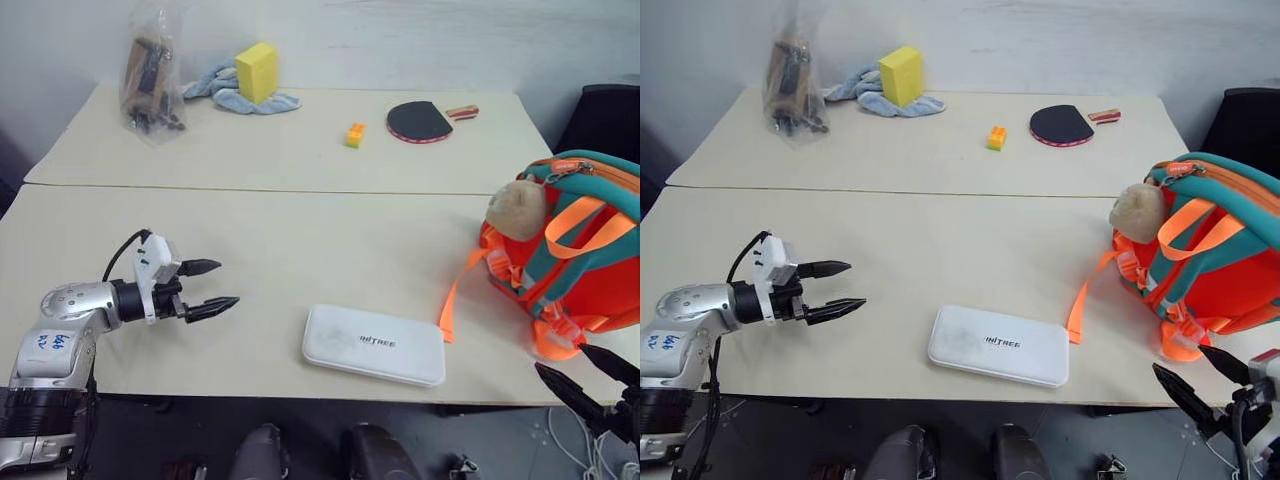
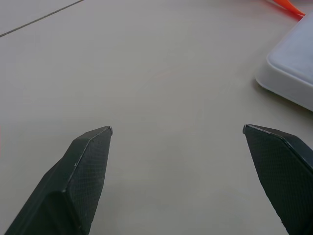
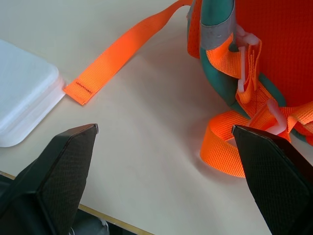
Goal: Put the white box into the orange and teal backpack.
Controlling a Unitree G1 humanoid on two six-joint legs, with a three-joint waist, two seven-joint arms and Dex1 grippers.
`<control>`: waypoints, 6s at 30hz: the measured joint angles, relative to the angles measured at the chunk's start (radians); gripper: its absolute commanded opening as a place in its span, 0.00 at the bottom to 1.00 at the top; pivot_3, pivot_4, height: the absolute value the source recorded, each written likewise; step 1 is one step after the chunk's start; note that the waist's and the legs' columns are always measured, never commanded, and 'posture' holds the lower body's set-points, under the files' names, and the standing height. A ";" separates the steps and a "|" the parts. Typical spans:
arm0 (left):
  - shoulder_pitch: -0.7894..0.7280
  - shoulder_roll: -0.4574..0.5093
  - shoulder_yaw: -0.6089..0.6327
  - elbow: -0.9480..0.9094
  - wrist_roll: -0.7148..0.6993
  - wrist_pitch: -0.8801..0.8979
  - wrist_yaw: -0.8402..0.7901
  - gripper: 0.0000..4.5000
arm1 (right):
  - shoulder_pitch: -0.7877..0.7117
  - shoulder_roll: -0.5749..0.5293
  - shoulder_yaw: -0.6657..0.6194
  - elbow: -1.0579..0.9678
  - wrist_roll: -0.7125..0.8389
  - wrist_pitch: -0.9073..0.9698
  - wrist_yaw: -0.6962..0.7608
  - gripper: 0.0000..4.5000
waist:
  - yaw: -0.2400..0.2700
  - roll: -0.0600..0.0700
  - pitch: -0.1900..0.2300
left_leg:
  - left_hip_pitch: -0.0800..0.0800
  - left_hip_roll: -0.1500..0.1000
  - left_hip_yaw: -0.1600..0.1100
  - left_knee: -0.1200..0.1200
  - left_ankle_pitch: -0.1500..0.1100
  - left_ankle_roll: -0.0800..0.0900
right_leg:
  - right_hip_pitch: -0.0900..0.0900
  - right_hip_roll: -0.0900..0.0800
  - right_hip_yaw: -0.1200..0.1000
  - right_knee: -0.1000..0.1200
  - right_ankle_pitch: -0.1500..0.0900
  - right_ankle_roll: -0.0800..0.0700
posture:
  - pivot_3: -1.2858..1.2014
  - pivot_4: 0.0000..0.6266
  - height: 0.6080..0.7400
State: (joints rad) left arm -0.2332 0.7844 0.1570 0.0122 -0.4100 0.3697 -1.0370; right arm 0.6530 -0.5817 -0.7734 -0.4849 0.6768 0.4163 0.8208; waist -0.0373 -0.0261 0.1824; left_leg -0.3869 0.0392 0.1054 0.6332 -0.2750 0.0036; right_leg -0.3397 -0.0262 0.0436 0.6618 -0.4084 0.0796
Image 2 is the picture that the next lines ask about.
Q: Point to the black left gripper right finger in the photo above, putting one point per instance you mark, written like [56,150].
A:
[281,171]

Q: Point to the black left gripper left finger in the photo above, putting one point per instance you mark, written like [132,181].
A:
[73,181]

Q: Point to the white plastic container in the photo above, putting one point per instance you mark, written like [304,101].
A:
[291,66]

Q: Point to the orange object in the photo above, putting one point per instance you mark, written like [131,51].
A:
[289,5]

